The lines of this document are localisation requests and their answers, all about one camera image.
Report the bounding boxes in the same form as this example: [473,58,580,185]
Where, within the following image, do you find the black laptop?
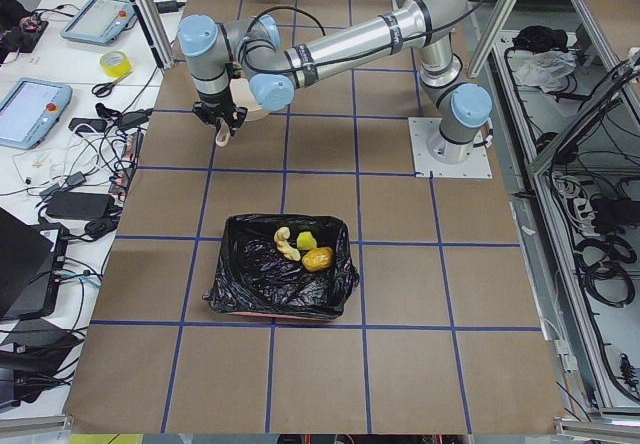
[1,210,69,321]

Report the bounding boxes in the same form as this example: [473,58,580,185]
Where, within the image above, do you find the brown potato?
[301,247,335,272]

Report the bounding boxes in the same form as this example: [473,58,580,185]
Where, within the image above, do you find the white crumpled cloth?
[514,51,577,92]

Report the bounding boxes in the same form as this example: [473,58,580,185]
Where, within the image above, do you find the coiled black cables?
[572,236,637,309]

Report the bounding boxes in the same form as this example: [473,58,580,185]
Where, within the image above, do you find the lower teach pendant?
[1,78,73,150]

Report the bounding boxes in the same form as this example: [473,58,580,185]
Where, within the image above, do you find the black scissors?
[91,73,130,99]

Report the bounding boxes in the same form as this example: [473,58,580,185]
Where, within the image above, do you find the pale peel scrap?
[274,226,301,262]

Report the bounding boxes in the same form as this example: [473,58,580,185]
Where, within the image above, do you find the beige plastic dustpan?
[215,78,269,147]

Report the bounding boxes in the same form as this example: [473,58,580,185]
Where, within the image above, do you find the teach pendant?
[1,78,73,150]
[60,0,136,46]

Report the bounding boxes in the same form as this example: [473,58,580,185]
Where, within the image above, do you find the yellow green sponge piece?
[296,231,318,251]

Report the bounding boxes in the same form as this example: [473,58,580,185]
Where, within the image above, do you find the bin with black bag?
[203,214,359,321]

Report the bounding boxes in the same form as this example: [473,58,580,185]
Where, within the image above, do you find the yellow tape roll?
[99,50,133,78]

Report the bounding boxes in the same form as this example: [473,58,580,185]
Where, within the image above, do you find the black cloth bundle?
[512,25,568,53]

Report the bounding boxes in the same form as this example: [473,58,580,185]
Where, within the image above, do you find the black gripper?
[192,99,247,136]

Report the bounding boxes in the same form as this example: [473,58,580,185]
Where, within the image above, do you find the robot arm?
[177,0,492,164]

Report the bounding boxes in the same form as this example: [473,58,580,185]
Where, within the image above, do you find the upper teach pendant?
[60,0,136,46]

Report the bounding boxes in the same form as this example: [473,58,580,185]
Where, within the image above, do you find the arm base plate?
[408,117,493,179]

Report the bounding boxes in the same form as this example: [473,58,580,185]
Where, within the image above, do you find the black power adapter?
[45,192,115,220]

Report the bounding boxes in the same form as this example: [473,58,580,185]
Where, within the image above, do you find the aluminium frame post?
[129,0,174,70]

